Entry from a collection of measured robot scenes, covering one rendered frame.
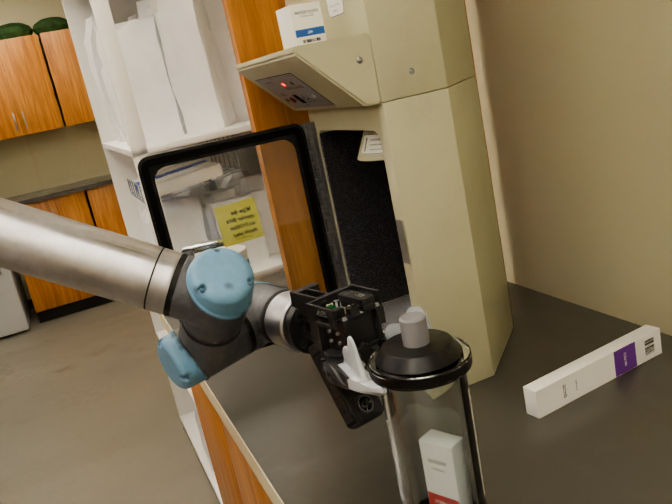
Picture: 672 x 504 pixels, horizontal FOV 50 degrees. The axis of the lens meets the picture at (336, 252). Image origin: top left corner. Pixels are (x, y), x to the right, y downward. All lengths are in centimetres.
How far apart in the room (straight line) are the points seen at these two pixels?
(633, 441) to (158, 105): 178
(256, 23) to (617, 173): 70
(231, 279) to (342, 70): 37
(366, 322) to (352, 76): 37
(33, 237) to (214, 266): 20
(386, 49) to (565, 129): 48
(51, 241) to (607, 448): 72
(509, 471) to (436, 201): 40
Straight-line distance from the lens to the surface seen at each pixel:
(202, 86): 228
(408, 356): 73
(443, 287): 113
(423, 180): 109
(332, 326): 80
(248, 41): 138
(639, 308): 140
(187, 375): 92
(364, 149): 119
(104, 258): 83
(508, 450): 103
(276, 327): 91
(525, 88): 150
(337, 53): 103
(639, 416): 108
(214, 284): 79
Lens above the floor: 148
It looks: 14 degrees down
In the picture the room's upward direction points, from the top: 12 degrees counter-clockwise
